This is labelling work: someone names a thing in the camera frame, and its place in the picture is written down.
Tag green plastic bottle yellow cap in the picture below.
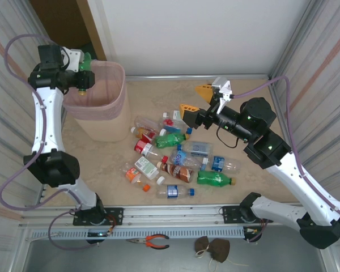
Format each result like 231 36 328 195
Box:
197 169 237 188
78 52 94 96

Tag red blue label bottle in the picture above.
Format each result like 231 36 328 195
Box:
163 118 193 135

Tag clear square bottle blue cap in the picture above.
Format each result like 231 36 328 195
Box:
176 141 214 158

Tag blue label bottle white cap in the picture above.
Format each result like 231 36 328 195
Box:
201 155 241 174

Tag blue sports drink bottle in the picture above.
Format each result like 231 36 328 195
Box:
169 149 208 172

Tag clear bottle white cap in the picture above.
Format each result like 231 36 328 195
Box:
134 115 167 136

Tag brown label bottle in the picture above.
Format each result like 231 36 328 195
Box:
156 160 194 184

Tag white label green text bottle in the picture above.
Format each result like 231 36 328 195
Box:
134 156 166 185

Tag orange label bottle orange cap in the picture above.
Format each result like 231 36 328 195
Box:
124 167 151 193

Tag beige slatted waste bin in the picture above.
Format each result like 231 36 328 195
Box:
73 84 132 142

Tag brown wooden door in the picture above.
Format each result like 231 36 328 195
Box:
29 0 108 62

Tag brown cloth pouch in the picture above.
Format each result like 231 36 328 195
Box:
209 238 231 264
194 236 214 258

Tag grey metal lower shelf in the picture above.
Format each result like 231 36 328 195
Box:
10 237 334 272

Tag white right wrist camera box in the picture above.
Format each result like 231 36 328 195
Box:
211 76 234 114

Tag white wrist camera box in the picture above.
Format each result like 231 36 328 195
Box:
211 76 234 114
62 48 83 71

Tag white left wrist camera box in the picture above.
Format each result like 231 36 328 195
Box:
62 48 83 71

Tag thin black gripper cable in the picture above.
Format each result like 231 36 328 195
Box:
216 127 244 150

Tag aluminium table edge rail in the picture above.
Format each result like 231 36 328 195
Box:
124 74 270 82

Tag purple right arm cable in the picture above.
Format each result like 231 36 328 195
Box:
232 75 340 222

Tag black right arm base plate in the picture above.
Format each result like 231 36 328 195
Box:
221 206 274 224

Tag grey slotted cable duct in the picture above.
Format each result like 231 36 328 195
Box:
31 226 246 240

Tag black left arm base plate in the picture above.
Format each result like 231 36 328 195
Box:
73 207 124 227

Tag orange handled pliers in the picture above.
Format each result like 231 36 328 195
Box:
126 233 170 250

